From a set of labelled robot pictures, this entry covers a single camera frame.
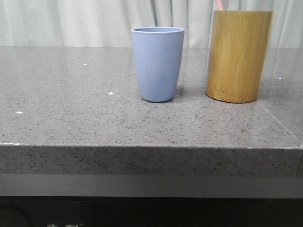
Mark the white curtain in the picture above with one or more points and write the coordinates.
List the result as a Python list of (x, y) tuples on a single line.
[(100, 23)]

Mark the bamboo cylindrical holder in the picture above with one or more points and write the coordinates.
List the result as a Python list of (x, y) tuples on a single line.
[(237, 53)]

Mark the blue plastic cup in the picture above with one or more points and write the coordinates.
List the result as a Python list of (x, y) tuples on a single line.
[(157, 56)]

